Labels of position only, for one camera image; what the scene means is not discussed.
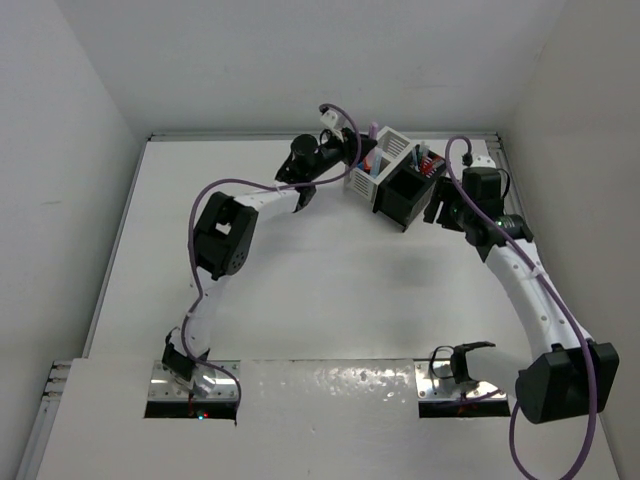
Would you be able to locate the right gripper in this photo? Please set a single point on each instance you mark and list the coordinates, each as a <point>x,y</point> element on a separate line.
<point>446,190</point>

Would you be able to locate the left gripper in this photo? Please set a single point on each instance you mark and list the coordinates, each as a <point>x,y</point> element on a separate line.
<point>347,142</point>

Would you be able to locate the light blue highlighter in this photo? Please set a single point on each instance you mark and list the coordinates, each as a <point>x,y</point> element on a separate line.
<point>374,172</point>

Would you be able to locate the blue gel pen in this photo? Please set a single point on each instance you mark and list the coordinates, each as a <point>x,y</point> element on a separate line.
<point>416,158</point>

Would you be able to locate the lilac highlighter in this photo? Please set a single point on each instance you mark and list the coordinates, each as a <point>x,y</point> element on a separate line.
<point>373,131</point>

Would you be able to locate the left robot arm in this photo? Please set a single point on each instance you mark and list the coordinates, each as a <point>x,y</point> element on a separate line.
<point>221,229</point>

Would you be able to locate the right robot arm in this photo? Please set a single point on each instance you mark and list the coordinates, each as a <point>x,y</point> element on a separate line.
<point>570,373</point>

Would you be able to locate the white slotted container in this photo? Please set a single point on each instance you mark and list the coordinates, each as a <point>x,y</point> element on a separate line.
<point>392,147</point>

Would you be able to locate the black slotted container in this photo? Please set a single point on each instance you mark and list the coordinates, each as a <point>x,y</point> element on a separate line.
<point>405,192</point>

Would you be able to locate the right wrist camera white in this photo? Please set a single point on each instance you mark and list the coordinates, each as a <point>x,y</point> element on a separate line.
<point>473,160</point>

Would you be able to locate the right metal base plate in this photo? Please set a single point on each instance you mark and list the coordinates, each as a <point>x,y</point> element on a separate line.
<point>434,383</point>

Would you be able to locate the metal base plate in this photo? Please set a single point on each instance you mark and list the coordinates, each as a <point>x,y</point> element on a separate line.
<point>206,385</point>
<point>434,383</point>

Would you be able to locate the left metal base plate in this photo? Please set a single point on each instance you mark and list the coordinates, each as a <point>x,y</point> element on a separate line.
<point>206,385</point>

